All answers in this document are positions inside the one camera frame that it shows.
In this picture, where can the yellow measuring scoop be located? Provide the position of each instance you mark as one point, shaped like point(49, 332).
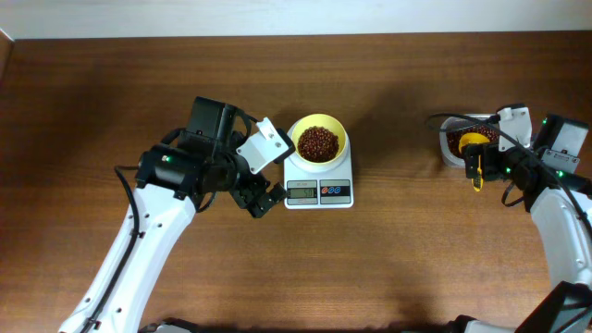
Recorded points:
point(471, 147)

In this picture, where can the yellow plastic bowl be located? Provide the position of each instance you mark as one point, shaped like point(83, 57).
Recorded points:
point(321, 120)

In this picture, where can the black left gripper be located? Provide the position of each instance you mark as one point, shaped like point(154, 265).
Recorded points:
point(268, 200)

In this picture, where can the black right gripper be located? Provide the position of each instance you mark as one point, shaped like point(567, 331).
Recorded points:
point(490, 154)

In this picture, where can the clear plastic container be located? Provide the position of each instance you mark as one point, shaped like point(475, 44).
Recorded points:
point(453, 129)

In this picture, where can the white digital kitchen scale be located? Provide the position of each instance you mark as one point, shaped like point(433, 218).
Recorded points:
point(325, 185)

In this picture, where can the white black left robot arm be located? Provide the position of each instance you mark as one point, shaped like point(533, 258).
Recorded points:
point(222, 149)

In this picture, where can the red adzuki beans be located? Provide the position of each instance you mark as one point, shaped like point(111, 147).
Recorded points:
point(454, 138)
point(318, 145)

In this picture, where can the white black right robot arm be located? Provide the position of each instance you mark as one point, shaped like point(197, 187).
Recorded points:
point(502, 147)

